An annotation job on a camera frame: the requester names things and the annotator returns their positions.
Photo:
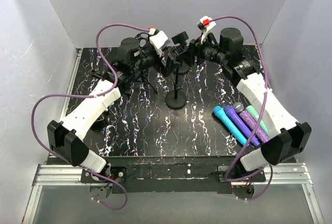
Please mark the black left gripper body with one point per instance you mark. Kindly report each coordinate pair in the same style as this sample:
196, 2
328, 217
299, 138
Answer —
165, 68

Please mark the purple foam head microphone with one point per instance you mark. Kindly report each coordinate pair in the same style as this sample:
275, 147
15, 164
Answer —
238, 122

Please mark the bright blue microphone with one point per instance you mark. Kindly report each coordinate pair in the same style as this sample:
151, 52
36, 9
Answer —
221, 115

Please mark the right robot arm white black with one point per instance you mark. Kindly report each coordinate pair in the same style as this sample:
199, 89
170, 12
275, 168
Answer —
288, 136

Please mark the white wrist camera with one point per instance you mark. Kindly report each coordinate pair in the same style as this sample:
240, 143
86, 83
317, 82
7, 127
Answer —
159, 40
205, 24

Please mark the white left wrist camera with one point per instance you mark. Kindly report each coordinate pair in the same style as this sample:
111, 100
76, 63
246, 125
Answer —
159, 40

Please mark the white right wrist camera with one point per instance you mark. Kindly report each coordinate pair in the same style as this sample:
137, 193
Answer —
205, 24

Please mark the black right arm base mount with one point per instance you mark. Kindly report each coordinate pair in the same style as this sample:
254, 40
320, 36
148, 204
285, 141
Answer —
237, 173

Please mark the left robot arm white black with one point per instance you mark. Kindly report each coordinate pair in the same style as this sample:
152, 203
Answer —
66, 136

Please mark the purple glitter silver mesh microphone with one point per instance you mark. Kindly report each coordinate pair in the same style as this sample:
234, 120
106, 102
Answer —
250, 121

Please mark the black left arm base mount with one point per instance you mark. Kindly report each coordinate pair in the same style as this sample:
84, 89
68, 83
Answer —
116, 173

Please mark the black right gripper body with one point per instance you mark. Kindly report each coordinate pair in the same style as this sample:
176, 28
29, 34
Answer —
195, 48

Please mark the aluminium frame rail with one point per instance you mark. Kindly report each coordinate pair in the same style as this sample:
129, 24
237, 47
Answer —
54, 175

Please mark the black round base stand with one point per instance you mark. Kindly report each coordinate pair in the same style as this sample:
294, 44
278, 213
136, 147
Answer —
176, 99
179, 50

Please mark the mint green microphone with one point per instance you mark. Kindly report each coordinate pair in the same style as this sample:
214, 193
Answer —
253, 112

